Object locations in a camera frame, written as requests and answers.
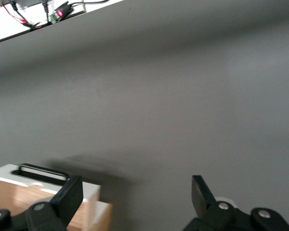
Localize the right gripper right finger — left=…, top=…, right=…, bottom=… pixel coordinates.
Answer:
left=183, top=175, right=289, bottom=231

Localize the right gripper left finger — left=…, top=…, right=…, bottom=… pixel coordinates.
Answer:
left=0, top=175, right=84, bottom=231

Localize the white-fronted wooden drawer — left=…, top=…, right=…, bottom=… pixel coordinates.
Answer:
left=0, top=164, right=102, bottom=231

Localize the black metal drawer handle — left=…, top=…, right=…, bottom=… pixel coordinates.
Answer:
left=11, top=163, right=71, bottom=185

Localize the wooden drawer cabinet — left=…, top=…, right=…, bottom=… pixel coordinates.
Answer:
left=86, top=201, right=113, bottom=231

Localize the green circuit board red display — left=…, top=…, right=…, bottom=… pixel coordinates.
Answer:
left=48, top=1, right=75, bottom=25

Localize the black cable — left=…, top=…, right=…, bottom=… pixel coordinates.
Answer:
left=69, top=0, right=109, bottom=6
left=41, top=0, right=51, bottom=15
left=11, top=1, right=43, bottom=30

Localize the red wire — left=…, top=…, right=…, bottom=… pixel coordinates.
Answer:
left=1, top=4, right=49, bottom=27

